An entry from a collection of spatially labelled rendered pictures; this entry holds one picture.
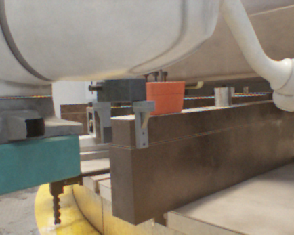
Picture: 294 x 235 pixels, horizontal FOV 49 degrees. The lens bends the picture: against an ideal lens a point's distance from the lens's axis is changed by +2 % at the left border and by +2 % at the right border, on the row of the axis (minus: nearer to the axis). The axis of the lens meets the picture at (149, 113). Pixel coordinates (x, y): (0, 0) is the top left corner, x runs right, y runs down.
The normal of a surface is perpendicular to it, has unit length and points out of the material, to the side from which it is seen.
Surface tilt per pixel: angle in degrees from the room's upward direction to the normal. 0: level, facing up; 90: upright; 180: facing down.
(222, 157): 90
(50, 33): 113
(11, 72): 139
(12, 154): 90
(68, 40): 120
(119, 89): 90
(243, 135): 90
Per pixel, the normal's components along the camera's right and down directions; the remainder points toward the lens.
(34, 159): 0.67, 0.02
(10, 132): -0.65, 0.08
